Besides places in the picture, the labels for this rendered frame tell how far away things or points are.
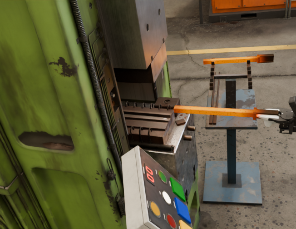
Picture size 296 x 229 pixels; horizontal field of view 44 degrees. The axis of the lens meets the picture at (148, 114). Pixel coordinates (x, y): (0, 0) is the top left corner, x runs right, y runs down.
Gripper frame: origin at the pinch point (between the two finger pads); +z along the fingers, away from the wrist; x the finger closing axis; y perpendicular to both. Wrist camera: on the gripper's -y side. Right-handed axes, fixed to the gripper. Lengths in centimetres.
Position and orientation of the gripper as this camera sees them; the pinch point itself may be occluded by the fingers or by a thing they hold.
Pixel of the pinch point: (260, 112)
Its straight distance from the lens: 164.0
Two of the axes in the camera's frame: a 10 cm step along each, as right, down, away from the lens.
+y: 1.3, 7.9, 6.0
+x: 3.2, -6.1, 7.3
